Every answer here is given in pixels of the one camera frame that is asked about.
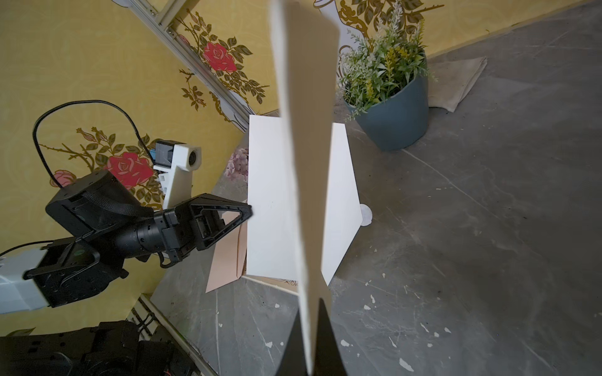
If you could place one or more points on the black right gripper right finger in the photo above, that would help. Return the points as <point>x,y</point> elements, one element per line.
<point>328,361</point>

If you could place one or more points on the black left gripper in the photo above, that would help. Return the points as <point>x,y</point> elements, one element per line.
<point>106,221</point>

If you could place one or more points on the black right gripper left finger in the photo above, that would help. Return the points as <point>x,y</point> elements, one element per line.
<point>293,361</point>

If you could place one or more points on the pink envelope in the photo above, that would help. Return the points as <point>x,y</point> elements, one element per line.
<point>229,258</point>

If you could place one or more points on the white envelope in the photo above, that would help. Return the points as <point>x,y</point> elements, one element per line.
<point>268,249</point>

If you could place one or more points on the lined letter paper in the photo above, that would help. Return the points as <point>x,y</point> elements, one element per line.
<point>288,286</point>

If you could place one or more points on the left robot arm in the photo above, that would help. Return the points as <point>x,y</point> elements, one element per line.
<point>54,274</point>

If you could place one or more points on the purple artificial flower bunch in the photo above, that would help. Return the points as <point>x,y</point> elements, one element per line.
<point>238,165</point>

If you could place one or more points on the blue-grey plant pot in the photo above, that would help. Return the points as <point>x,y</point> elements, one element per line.
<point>401,120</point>

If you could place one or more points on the green potted plant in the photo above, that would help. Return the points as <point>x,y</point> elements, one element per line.
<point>388,53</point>

